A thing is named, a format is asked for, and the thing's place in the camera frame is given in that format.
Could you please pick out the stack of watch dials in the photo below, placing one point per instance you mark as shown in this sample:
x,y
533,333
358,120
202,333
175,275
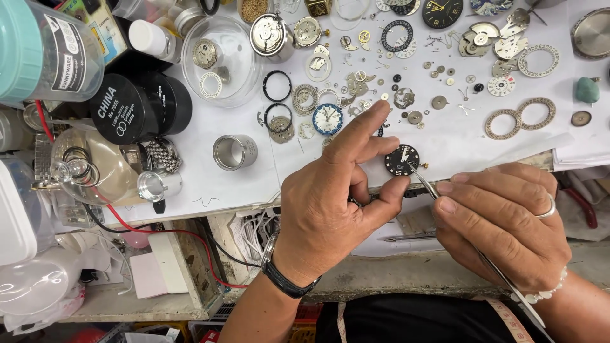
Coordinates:
x,y
398,5

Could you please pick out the clear plastic parts box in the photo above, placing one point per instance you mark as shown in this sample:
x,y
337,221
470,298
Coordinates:
x,y
76,212

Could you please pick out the black round gasket box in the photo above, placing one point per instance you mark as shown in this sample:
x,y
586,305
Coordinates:
x,y
121,112
174,102

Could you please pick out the person's black shirt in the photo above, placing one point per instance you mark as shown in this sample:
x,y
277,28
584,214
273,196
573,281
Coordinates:
x,y
419,319

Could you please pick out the person's left hand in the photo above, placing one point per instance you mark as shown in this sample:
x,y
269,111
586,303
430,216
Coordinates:
x,y
314,219

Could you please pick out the stack of white paper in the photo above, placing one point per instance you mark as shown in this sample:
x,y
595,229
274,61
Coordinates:
x,y
584,155

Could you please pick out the stack of date rings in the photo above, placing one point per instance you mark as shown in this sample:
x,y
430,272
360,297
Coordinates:
x,y
296,100

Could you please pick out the bunch of black o-rings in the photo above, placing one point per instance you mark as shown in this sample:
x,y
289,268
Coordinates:
x,y
78,166

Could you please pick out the steel watch case with movement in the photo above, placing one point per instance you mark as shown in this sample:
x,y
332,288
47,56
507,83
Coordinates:
x,y
269,35

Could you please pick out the yellow green carton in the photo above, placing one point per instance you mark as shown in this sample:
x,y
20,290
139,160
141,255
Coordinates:
x,y
102,28

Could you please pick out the blue wave watch dial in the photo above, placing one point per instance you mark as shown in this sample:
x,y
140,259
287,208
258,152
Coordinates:
x,y
491,5

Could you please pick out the small bronze disc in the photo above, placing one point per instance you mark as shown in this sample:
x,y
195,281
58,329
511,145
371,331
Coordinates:
x,y
581,118

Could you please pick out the yellow plastic crate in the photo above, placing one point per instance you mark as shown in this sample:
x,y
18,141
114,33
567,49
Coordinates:
x,y
162,331

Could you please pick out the white cloth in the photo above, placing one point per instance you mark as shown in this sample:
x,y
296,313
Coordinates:
x,y
574,219

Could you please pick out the clear glass dome cover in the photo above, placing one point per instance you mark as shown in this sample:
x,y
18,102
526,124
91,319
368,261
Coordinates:
x,y
238,57

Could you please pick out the black dial with gold numerals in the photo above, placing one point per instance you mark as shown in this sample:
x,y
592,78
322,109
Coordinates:
x,y
442,12

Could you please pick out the tin of brown grains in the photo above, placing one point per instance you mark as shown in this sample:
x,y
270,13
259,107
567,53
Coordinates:
x,y
254,9

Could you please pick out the steel tweezers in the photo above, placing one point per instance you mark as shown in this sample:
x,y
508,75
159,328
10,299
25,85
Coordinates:
x,y
512,286
410,237

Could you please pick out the clear plastic bag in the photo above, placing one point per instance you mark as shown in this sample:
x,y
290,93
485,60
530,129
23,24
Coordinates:
x,y
33,281

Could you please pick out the blue and white watch dial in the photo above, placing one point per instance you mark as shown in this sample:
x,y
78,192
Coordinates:
x,y
328,119

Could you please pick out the steel gear train bridge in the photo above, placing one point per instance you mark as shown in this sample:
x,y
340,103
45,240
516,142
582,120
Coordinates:
x,y
404,97

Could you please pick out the white capped bottle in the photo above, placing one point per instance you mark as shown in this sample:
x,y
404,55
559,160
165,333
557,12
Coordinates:
x,y
147,38

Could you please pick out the steel cylinder tube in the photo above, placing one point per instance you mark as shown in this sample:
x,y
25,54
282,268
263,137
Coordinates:
x,y
240,143

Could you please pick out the person's right hand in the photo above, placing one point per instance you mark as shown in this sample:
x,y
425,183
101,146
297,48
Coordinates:
x,y
514,238

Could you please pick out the small round metal tin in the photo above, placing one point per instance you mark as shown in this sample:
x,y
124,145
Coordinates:
x,y
188,21

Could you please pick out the scatter of small watch gears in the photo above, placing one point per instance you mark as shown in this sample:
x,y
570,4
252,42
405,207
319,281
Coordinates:
x,y
414,117

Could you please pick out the white plastic container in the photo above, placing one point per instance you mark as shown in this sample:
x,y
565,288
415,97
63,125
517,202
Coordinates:
x,y
19,214

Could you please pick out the small steel bridge plate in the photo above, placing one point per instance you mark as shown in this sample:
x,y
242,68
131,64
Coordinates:
x,y
504,67

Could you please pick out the small steel cup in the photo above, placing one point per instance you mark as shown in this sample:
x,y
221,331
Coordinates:
x,y
169,183

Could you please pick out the black dial watch movement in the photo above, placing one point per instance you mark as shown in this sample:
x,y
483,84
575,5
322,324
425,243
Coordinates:
x,y
398,159

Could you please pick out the green cleaning putty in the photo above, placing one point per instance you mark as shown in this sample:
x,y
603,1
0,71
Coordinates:
x,y
587,90

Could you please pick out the bare watch movement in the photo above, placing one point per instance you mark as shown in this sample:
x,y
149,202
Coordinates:
x,y
205,53

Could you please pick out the steel rotor with bridge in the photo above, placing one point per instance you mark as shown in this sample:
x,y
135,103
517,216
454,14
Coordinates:
x,y
476,40

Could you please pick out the white block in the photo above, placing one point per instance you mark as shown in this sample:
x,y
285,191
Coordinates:
x,y
167,262

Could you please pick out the clear jar with teal lid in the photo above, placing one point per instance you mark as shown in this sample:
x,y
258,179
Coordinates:
x,y
43,52

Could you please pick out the grey barrel wheel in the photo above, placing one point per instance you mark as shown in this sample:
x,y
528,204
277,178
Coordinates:
x,y
439,102

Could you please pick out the clear glass flask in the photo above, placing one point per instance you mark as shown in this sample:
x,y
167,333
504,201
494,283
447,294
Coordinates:
x,y
114,171

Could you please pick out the brass balance wheel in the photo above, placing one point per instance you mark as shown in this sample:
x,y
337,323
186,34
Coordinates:
x,y
364,36

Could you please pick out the steel case back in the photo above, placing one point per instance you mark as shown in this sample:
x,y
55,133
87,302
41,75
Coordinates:
x,y
593,33

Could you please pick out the small white date disc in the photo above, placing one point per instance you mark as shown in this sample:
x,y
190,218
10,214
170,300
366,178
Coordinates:
x,y
501,85

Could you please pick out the grey movement plate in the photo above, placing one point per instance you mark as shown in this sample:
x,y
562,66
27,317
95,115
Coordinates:
x,y
281,131

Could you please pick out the pink notepad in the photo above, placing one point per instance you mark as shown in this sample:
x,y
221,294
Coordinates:
x,y
145,276

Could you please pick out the watch movement with crown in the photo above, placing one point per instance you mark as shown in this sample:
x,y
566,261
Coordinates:
x,y
307,32

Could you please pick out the orange plastic crate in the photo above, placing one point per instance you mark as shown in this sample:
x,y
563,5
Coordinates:
x,y
305,324

